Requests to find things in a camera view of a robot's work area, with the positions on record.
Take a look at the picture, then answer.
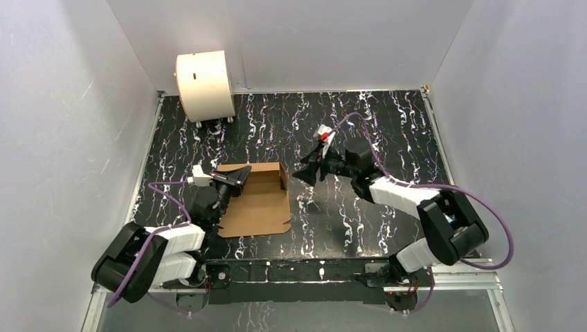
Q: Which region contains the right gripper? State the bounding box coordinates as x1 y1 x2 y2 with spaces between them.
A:
291 144 356 188

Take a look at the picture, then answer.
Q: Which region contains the brown cardboard box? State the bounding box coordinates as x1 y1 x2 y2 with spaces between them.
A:
218 162 291 238

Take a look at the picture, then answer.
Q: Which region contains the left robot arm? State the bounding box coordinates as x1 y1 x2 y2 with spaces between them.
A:
91 165 252 307

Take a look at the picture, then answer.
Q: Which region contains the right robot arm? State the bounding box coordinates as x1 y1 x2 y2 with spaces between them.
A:
292 146 489 286

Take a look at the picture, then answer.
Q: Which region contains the cream cylindrical wooden box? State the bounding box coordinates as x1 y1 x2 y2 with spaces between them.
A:
174 50 235 128

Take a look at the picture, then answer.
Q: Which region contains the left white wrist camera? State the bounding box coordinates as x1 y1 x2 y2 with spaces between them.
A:
188 164 213 187

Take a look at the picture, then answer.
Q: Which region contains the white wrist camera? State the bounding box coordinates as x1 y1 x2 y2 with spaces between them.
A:
188 164 213 187
313 124 334 158

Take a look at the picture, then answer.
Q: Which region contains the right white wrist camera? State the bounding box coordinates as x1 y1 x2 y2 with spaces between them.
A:
313 124 334 158

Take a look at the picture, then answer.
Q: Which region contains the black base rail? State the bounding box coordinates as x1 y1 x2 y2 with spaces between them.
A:
162 257 431 306

